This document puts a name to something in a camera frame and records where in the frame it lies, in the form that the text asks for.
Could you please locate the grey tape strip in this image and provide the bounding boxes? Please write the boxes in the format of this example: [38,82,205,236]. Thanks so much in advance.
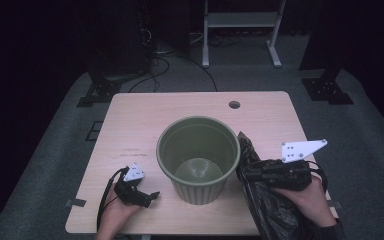
[326,199,343,210]
[64,198,87,208]

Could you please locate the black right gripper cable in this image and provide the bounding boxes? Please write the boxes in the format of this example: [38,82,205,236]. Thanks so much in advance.
[308,160,330,193]

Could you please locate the black metal stand base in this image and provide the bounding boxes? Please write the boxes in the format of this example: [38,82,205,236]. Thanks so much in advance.
[76,70,123,108]
[300,68,354,106]

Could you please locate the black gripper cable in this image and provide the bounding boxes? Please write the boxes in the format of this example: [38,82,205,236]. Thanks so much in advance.
[96,166,129,231]
[308,160,330,193]

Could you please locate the green plastic trash bin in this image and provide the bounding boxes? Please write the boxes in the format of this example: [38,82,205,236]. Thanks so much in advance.
[155,115,242,206]

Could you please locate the person's right hand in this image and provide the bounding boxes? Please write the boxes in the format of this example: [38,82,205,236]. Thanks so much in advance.
[273,176,337,228]

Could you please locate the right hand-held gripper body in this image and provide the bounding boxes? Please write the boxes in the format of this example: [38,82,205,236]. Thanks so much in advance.
[263,138,328,192]

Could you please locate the black floor cable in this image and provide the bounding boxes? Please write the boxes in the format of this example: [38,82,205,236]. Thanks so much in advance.
[128,54,171,94]
[169,54,219,93]

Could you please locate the white metal stand frame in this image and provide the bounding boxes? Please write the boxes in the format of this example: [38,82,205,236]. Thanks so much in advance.
[201,0,287,69]

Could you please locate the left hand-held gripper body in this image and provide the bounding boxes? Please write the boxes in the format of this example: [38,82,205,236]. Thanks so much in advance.
[113,162,152,208]

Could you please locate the black garbage bag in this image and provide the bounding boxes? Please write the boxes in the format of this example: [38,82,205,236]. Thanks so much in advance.
[235,131,311,240]

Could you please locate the person's left hand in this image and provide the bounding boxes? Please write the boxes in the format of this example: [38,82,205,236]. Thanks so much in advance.
[95,184,142,235]

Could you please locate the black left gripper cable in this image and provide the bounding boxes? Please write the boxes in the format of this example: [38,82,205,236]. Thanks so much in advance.
[96,166,129,231]

